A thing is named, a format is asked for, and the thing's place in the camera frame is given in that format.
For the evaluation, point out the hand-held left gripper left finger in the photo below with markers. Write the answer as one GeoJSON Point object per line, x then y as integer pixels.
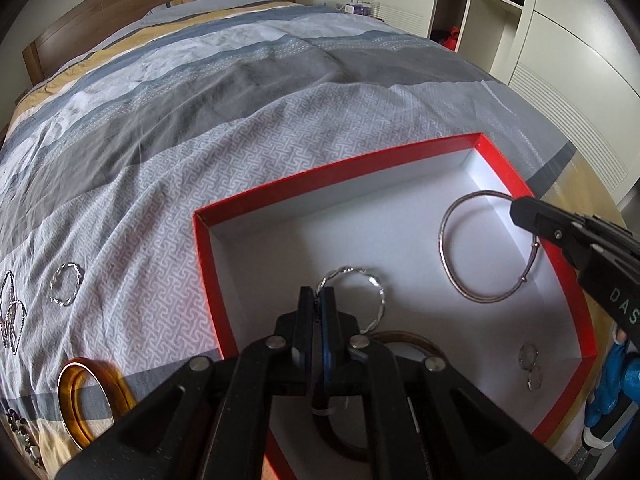
{"type": "Point", "coordinates": [306, 320]}

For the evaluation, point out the red cardboard box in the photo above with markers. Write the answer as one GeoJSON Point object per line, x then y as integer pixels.
{"type": "Point", "coordinates": [280, 260]}

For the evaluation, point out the striped duvet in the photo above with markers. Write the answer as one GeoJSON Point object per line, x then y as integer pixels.
{"type": "Point", "coordinates": [250, 110]}

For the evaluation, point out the amber bangle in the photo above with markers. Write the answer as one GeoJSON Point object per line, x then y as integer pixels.
{"type": "Point", "coordinates": [75, 410]}

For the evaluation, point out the cream wardrobe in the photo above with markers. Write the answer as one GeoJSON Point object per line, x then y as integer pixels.
{"type": "Point", "coordinates": [575, 60]}

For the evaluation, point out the purple box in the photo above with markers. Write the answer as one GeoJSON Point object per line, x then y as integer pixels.
{"type": "Point", "coordinates": [361, 9]}

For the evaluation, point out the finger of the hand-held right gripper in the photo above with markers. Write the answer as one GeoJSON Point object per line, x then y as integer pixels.
{"type": "Point", "coordinates": [535, 215]}

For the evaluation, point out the wooden headboard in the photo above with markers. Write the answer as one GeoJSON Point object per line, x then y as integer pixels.
{"type": "Point", "coordinates": [150, 0]}

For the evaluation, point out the gold bangle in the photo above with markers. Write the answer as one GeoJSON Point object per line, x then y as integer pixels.
{"type": "Point", "coordinates": [400, 336]}

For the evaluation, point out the red bag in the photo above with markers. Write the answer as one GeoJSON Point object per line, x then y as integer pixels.
{"type": "Point", "coordinates": [451, 37]}

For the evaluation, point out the person's right hand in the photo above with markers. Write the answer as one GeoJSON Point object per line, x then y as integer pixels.
{"type": "Point", "coordinates": [617, 375]}

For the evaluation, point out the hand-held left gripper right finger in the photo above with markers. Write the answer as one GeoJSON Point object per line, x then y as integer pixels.
{"type": "Point", "coordinates": [327, 320]}

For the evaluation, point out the thin silver bangle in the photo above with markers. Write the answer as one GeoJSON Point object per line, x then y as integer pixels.
{"type": "Point", "coordinates": [442, 245]}

